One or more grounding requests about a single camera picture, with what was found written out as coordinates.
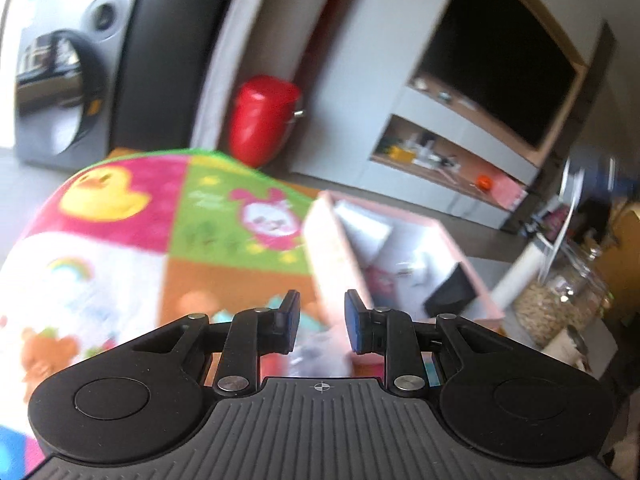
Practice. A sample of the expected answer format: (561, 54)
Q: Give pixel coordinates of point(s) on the orange pumpkin toy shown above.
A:
(484, 183)

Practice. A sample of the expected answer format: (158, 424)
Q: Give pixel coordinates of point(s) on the blue pink toothpaste tube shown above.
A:
(381, 287)

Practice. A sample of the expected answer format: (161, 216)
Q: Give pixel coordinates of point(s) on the grey washing machine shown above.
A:
(65, 81)

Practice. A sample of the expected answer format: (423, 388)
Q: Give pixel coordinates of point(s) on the colourful cartoon play mat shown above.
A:
(115, 251)

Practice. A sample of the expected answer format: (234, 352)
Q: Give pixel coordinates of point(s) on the black television screen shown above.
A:
(498, 55)

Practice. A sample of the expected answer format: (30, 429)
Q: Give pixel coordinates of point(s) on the white cylindrical bottle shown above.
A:
(518, 276)

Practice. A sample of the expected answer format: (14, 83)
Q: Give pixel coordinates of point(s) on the red cylindrical container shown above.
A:
(264, 110)

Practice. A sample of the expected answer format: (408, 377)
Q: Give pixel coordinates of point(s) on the grey TV shelf unit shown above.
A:
(440, 149)

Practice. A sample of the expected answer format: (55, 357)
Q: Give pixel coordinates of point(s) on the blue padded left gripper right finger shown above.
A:
(388, 333)

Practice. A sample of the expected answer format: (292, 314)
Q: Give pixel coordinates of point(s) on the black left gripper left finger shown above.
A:
(251, 335)

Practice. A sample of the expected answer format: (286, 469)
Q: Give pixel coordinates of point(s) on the pink cardboard box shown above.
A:
(420, 252)

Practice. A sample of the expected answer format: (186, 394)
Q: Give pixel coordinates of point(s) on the black hair dryer nozzle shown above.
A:
(452, 296)

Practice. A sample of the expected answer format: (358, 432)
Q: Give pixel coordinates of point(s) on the glass jar of nuts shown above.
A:
(572, 293)

